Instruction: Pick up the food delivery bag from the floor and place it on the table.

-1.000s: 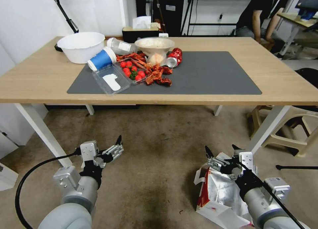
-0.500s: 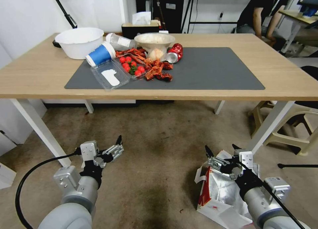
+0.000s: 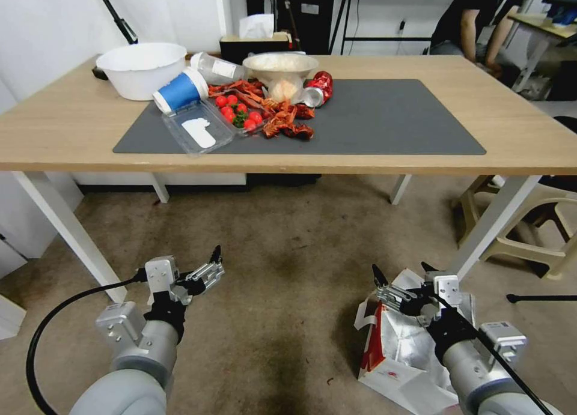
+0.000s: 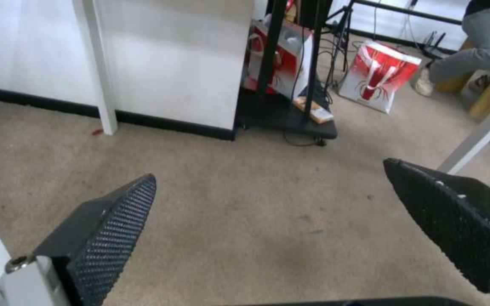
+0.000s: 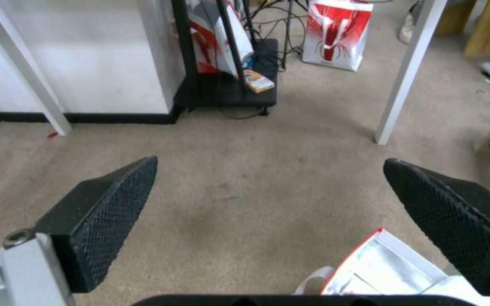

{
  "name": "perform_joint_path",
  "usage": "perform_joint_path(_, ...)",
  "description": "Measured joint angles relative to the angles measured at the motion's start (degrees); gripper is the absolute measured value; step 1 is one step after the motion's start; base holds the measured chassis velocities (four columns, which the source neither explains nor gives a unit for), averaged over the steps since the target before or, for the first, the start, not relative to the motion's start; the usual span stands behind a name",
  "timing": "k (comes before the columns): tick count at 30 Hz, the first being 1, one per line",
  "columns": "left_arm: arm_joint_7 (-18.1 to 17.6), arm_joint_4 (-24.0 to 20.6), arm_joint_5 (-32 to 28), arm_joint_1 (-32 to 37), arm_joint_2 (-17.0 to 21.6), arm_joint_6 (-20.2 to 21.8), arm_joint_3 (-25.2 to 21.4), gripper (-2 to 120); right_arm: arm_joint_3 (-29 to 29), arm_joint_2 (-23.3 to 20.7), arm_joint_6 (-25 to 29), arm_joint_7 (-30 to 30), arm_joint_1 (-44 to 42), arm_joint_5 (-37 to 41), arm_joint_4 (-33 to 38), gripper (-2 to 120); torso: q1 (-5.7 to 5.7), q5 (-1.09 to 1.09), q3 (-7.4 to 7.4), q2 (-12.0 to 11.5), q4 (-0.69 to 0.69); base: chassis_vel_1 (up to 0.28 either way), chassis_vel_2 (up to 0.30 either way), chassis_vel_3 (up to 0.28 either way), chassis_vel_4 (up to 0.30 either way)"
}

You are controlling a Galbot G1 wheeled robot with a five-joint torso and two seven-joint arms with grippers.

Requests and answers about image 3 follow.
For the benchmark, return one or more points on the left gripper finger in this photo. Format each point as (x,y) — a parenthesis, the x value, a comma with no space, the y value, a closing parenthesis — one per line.
(208,273)

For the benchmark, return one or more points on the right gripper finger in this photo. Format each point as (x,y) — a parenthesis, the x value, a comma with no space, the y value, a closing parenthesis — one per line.
(390,294)
(429,273)

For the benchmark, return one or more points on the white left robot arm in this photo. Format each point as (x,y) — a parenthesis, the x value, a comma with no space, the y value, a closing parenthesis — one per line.
(135,388)

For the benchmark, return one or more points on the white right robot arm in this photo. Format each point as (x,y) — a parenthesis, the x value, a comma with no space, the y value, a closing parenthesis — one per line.
(469,370)

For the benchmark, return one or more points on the white red foil delivery bag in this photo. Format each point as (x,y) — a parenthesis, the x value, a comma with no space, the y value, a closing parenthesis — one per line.
(405,347)

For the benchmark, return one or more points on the beige plastic stool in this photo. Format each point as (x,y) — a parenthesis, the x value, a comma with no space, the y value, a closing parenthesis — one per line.
(532,244)
(473,203)

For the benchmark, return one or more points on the black stand foot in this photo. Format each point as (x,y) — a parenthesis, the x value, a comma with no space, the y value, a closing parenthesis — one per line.
(541,299)

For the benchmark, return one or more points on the clear plastic clamshell container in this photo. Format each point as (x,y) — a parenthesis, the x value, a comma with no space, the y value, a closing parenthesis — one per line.
(198,131)

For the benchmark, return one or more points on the red cherry tomato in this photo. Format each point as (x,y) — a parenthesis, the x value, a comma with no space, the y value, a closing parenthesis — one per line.
(241,108)
(249,125)
(221,101)
(232,99)
(255,117)
(226,111)

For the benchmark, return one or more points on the white box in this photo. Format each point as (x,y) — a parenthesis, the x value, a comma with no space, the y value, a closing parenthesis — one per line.
(11,318)

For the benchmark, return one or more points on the dark grey table mat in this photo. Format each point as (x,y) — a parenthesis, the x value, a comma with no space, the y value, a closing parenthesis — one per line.
(383,117)

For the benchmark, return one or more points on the red crayfish shell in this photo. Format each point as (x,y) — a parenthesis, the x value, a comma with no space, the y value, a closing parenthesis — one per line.
(236,89)
(299,131)
(281,113)

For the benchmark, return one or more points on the wooden table with white legs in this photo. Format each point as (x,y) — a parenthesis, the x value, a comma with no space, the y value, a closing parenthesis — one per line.
(496,117)

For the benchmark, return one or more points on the white cabinet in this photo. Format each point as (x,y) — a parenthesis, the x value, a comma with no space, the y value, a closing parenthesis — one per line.
(27,217)

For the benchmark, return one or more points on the blue paper cup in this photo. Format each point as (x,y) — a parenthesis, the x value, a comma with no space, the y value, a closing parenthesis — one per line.
(180,90)

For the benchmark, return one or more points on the clear plastic cup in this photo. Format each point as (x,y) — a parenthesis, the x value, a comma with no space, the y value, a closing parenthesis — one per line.
(216,68)

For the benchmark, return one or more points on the crushed red drink can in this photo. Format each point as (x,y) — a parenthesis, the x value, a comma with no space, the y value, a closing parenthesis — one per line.
(319,88)

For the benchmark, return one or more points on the large white bowl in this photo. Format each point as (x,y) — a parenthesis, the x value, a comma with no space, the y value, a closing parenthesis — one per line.
(135,70)

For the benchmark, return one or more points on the steel bowl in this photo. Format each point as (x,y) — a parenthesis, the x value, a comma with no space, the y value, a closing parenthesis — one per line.
(281,68)

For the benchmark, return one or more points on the black tissue box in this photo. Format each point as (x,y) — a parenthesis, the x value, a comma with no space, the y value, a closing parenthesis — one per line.
(234,48)

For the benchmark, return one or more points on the small black object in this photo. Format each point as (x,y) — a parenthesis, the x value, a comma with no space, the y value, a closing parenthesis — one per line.
(98,72)

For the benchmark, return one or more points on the white tissue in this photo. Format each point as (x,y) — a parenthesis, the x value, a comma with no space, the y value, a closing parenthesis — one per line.
(256,26)

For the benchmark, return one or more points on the person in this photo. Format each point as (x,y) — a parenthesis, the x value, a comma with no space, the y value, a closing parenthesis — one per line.
(460,14)

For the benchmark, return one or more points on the black cabinet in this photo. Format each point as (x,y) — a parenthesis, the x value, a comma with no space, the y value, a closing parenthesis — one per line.
(311,23)

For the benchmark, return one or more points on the black tripod leg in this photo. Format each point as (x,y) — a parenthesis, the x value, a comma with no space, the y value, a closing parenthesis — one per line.
(115,14)

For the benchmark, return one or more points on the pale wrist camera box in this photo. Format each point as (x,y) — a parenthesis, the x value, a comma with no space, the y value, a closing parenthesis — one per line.
(160,275)
(447,289)

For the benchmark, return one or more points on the wooden desk with white frame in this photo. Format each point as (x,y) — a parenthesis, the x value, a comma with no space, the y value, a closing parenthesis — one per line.
(541,25)

